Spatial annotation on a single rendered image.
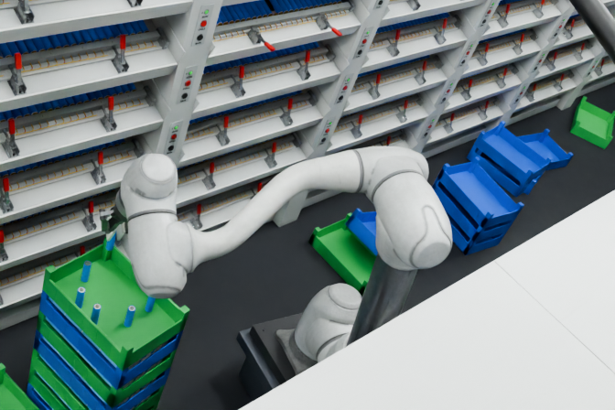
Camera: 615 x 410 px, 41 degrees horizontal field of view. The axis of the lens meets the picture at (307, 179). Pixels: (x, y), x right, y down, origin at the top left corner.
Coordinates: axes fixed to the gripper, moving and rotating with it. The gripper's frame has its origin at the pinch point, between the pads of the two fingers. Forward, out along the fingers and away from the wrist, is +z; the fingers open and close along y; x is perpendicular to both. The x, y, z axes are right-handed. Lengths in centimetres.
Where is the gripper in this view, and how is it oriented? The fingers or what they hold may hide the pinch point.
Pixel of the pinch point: (115, 231)
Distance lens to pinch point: 205.8
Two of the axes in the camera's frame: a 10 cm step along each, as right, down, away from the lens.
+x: -1.7, -9.3, 3.1
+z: -4.1, 3.6, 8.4
